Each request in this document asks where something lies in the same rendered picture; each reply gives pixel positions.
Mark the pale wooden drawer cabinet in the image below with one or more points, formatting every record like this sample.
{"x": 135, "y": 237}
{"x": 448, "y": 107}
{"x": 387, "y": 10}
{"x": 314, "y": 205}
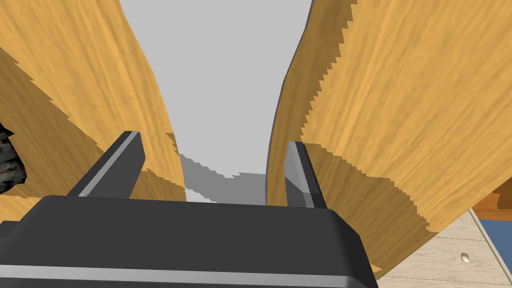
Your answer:
{"x": 436, "y": 262}

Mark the small pale round knob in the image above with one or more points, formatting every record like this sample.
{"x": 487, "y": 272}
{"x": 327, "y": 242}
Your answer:
{"x": 464, "y": 257}

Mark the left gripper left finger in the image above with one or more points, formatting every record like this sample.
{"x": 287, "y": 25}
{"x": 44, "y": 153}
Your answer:
{"x": 114, "y": 168}

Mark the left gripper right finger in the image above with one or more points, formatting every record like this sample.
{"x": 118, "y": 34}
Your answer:
{"x": 300, "y": 180}

